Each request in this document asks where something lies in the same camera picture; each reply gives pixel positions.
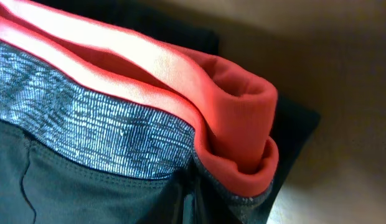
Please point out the black leggings red waistband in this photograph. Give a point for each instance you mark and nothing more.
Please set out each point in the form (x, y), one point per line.
(103, 102)

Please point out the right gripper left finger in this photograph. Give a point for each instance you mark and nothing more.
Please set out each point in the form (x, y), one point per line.
(168, 207)

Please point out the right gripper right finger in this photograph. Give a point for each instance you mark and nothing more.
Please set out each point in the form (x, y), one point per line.
(210, 207)

